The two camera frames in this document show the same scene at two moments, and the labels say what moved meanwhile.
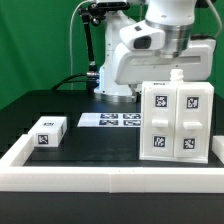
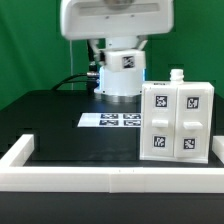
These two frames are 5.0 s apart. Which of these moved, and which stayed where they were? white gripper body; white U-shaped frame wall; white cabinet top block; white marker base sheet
Moved: white gripper body; white cabinet top block
Stayed: white U-shaped frame wall; white marker base sheet
